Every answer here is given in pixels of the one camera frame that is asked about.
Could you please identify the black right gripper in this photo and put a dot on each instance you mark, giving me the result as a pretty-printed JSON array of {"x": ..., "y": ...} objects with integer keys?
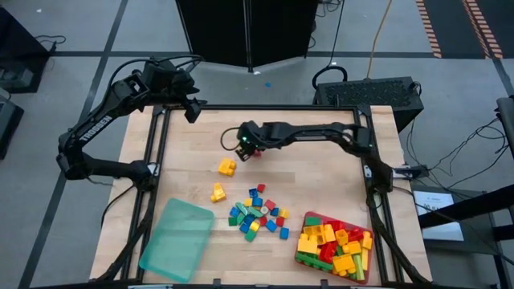
[{"x": 255, "y": 134}]

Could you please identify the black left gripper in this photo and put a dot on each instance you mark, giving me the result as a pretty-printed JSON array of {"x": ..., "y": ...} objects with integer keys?
[{"x": 164, "y": 80}]

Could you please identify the red plastic building block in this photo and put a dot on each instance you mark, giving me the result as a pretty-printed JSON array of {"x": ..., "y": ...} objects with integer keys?
[
  {"x": 335, "y": 225},
  {"x": 327, "y": 253},
  {"x": 257, "y": 153},
  {"x": 355, "y": 234}
]

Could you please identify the yellow plastic building block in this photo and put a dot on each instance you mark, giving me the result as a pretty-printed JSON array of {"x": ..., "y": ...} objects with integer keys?
[
  {"x": 313, "y": 230},
  {"x": 218, "y": 192},
  {"x": 341, "y": 237},
  {"x": 343, "y": 264},
  {"x": 307, "y": 244},
  {"x": 328, "y": 233},
  {"x": 364, "y": 259},
  {"x": 352, "y": 248},
  {"x": 366, "y": 241},
  {"x": 227, "y": 166}
]

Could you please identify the long green plastic building block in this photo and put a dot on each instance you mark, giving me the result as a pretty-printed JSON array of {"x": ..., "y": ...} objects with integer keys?
[{"x": 313, "y": 261}]

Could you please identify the light green plastic building block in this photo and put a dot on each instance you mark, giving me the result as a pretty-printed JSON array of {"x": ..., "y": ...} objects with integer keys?
[{"x": 358, "y": 267}]

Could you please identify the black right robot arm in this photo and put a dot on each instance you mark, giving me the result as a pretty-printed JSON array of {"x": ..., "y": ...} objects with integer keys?
[{"x": 313, "y": 132}]

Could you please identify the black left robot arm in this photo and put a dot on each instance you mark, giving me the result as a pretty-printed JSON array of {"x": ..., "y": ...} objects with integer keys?
[{"x": 96, "y": 124}]

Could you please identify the blue half-round wooden block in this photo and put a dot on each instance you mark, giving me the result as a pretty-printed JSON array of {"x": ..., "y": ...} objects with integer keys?
[{"x": 257, "y": 201}]

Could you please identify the natural wooden cylinder block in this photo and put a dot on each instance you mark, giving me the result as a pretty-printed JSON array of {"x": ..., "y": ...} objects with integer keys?
[{"x": 264, "y": 210}]

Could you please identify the light green wooden block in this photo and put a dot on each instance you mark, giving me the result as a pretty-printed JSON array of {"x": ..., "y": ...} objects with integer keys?
[{"x": 241, "y": 208}]

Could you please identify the teal green wooden block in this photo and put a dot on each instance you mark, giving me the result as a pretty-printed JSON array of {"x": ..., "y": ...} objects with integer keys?
[{"x": 255, "y": 211}]

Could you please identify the black folding partition screen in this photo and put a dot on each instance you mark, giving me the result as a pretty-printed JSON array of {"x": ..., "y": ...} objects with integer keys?
[{"x": 217, "y": 32}]

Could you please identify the red wooden wedge block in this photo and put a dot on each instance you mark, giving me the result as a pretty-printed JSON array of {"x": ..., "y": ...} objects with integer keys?
[{"x": 280, "y": 221}]

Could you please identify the green wooden wedge block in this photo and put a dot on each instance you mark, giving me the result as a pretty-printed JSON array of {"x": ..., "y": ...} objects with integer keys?
[{"x": 232, "y": 221}]

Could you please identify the teal translucent plastic bin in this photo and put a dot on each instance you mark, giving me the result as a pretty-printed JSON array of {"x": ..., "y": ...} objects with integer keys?
[{"x": 176, "y": 241}]

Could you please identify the black perforated computer case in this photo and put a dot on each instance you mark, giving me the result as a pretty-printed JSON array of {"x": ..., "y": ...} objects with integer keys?
[{"x": 369, "y": 94}]

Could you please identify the red translucent plastic bin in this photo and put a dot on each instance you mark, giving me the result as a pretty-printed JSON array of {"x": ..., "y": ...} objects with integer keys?
[{"x": 369, "y": 257}]

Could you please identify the black floor equipment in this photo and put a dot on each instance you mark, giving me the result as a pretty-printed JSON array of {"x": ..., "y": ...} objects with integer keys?
[{"x": 20, "y": 60}]

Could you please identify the black floor case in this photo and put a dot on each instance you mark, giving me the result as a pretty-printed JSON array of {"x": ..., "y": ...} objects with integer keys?
[{"x": 8, "y": 124}]

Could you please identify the white paper sheet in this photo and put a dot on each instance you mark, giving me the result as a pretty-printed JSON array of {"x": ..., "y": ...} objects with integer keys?
[{"x": 437, "y": 225}]

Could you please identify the black side stand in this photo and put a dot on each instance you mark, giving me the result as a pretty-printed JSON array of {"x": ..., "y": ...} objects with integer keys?
[{"x": 462, "y": 208}]

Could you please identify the black mat with orange stripes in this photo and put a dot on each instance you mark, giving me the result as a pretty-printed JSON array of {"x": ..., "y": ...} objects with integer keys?
[{"x": 449, "y": 24}]

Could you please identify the black equipment panel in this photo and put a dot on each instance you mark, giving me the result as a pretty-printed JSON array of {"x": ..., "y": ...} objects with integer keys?
[{"x": 507, "y": 120}]

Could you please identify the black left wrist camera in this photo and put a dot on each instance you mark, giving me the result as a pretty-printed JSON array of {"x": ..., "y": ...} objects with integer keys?
[{"x": 192, "y": 112}]

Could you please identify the white metal mounting bracket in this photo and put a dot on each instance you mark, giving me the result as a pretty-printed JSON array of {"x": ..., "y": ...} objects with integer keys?
[
  {"x": 368, "y": 171},
  {"x": 154, "y": 168}
]

